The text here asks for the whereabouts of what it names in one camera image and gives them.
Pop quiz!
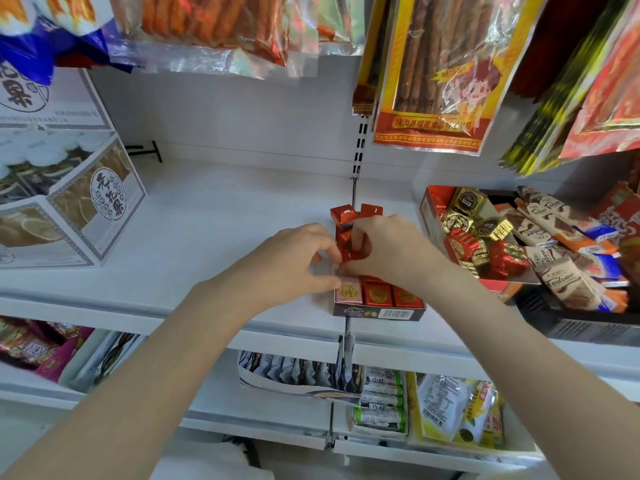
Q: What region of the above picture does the large white printed display carton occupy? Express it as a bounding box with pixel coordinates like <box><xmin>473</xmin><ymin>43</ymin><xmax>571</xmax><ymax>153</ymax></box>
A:
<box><xmin>0</xmin><ymin>131</ymin><xmax>147</xmax><ymax>269</ymax></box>

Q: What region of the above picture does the metal shelf divider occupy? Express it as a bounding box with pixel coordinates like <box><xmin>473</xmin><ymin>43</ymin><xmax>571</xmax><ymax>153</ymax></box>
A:
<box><xmin>324</xmin><ymin>317</ymin><xmax>357</xmax><ymax>451</ymax></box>

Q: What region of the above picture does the yellow and red hanging bag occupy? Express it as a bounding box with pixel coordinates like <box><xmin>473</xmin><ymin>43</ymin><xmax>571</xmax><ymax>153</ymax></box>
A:
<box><xmin>352</xmin><ymin>0</ymin><xmax>397</xmax><ymax>116</ymax></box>

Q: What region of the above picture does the red open chocolate box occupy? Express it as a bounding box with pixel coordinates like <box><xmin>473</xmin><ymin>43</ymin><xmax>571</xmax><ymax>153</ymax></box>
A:
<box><xmin>418</xmin><ymin>185</ymin><xmax>542</xmax><ymax>301</ymax></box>

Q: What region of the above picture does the person's right forearm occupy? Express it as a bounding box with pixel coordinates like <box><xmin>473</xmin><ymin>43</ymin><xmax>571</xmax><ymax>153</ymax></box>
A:
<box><xmin>420</xmin><ymin>255</ymin><xmax>640</xmax><ymax>480</ymax></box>

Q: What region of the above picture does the pile of white wafer bars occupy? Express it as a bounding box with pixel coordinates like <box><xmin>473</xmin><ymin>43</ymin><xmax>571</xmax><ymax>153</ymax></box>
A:
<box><xmin>495</xmin><ymin>186</ymin><xmax>632</xmax><ymax>314</ymax></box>

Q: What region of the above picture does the stack of green-white tubes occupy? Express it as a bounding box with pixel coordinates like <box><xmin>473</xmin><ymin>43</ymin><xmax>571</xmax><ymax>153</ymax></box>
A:
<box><xmin>351</xmin><ymin>366</ymin><xmax>409</xmax><ymax>436</ymax></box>

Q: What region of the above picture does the white open carton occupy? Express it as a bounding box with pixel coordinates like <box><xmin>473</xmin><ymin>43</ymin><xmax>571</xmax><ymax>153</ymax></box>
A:
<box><xmin>59</xmin><ymin>329</ymin><xmax>147</xmax><ymax>394</ymax></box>

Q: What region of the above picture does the white lower shelf board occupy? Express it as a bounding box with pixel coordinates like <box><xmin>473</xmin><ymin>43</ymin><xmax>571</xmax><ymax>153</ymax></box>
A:
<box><xmin>0</xmin><ymin>347</ymin><xmax>546</xmax><ymax>475</ymax></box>

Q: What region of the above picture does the clear bag of orange snacks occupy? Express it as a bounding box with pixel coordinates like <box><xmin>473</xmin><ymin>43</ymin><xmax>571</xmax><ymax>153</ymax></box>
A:
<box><xmin>106</xmin><ymin>0</ymin><xmax>321</xmax><ymax>79</ymax></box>

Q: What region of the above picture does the small red chocolate display box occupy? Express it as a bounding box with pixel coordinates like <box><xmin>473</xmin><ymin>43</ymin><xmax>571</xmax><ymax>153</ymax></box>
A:
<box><xmin>329</xmin><ymin>204</ymin><xmax>427</xmax><ymax>322</ymax></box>

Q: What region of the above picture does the blue and white snack bag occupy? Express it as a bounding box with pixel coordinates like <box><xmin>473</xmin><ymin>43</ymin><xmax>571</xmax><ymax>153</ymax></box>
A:
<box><xmin>0</xmin><ymin>0</ymin><xmax>135</xmax><ymax>87</ymax></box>

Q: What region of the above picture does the pile of pink snack packets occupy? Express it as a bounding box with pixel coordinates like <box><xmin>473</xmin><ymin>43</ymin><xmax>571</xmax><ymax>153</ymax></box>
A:
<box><xmin>0</xmin><ymin>316</ymin><xmax>95</xmax><ymax>384</ymax></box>

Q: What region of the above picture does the white pouch with label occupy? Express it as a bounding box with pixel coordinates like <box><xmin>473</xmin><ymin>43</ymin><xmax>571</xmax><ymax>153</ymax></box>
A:
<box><xmin>416</xmin><ymin>374</ymin><xmax>472</xmax><ymax>442</ymax></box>

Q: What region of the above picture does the person's right hand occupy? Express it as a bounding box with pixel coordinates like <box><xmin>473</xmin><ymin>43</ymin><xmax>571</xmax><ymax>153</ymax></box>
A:
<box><xmin>340</xmin><ymin>214</ymin><xmax>444</xmax><ymax>296</ymax></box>

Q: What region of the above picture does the person's left forearm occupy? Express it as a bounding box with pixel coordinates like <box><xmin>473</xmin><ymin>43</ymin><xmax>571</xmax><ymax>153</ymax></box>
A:
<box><xmin>0</xmin><ymin>282</ymin><xmax>241</xmax><ymax>480</ymax></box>

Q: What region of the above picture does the shiny clear snack bag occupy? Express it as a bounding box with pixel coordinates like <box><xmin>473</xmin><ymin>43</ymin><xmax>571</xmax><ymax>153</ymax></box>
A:
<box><xmin>315</xmin><ymin>0</ymin><xmax>367</xmax><ymax>57</ymax></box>

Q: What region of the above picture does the white box of sachets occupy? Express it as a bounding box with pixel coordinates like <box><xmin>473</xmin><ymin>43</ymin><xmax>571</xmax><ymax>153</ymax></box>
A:
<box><xmin>237</xmin><ymin>349</ymin><xmax>365</xmax><ymax>399</ymax></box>

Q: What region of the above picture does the yellow-edged bag of brown sticks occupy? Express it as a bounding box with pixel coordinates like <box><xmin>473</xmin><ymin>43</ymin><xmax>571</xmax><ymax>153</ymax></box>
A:
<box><xmin>372</xmin><ymin>0</ymin><xmax>550</xmax><ymax>157</ymax></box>

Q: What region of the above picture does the yellow and white pouch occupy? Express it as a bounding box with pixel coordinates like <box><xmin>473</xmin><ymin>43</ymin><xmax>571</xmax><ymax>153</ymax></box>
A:
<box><xmin>454</xmin><ymin>381</ymin><xmax>497</xmax><ymax>446</ymax></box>

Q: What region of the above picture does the dark red hanging bag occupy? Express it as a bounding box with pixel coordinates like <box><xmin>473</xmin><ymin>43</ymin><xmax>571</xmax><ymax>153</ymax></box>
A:
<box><xmin>509</xmin><ymin>0</ymin><xmax>603</xmax><ymax>103</ymax></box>

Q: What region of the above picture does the red wrapped chocolate square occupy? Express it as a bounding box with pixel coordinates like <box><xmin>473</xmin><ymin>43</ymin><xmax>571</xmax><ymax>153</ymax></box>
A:
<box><xmin>392</xmin><ymin>285</ymin><xmax>425</xmax><ymax>309</ymax></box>
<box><xmin>363</xmin><ymin>280</ymin><xmax>394</xmax><ymax>307</ymax></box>

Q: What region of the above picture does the group of white-capped jars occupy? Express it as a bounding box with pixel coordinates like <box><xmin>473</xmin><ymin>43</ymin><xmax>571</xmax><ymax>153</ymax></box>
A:
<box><xmin>0</xmin><ymin>132</ymin><xmax>110</xmax><ymax>203</ymax></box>

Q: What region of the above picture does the red and orange snack bag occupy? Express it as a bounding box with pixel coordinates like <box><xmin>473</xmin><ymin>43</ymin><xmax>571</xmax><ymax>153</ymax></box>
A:
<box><xmin>558</xmin><ymin>7</ymin><xmax>640</xmax><ymax>160</ymax></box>

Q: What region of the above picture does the row of yellow-black hanging bags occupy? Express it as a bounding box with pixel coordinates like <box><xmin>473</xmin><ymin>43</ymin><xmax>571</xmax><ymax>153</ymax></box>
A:
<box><xmin>499</xmin><ymin>0</ymin><xmax>640</xmax><ymax>177</ymax></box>

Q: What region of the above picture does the slotted white shelf upright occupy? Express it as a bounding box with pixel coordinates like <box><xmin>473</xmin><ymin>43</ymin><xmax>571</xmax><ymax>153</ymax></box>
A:
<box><xmin>350</xmin><ymin>114</ymin><xmax>369</xmax><ymax>208</ymax></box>

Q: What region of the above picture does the red snack packet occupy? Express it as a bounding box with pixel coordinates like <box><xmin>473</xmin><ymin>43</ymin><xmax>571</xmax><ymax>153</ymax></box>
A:
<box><xmin>592</xmin><ymin>181</ymin><xmax>640</xmax><ymax>260</ymax></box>

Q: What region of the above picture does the pink wrapped chocolate square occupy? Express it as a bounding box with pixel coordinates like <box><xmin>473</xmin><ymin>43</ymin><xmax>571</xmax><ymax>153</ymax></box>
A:
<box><xmin>335</xmin><ymin>278</ymin><xmax>364</xmax><ymax>303</ymax></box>

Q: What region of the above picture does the black display tray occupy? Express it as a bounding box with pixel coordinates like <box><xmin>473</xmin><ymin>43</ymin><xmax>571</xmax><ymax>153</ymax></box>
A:
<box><xmin>492</xmin><ymin>189</ymin><xmax>640</xmax><ymax>348</ymax></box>

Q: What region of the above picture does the person's left hand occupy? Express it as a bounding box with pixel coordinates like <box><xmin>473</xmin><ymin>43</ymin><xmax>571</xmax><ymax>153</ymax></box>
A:
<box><xmin>197</xmin><ymin>225</ymin><xmax>344</xmax><ymax>321</ymax></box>

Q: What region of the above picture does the pile of gold and red chocolates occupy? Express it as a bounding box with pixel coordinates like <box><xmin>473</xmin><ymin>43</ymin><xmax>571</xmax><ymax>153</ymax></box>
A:
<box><xmin>440</xmin><ymin>187</ymin><xmax>532</xmax><ymax>280</ymax></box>

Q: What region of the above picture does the yellow display tray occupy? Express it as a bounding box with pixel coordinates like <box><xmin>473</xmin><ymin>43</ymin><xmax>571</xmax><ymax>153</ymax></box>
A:
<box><xmin>406</xmin><ymin>371</ymin><xmax>507</xmax><ymax>451</ymax></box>

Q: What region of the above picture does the white store shelf board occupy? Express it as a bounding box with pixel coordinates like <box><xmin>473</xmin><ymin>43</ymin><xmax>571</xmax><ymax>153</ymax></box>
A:
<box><xmin>0</xmin><ymin>159</ymin><xmax>640</xmax><ymax>395</ymax></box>

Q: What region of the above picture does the white printed cardboard box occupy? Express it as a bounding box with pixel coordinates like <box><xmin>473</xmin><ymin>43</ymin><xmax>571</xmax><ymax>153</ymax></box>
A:
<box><xmin>0</xmin><ymin>69</ymin><xmax>115</xmax><ymax>131</ymax></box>

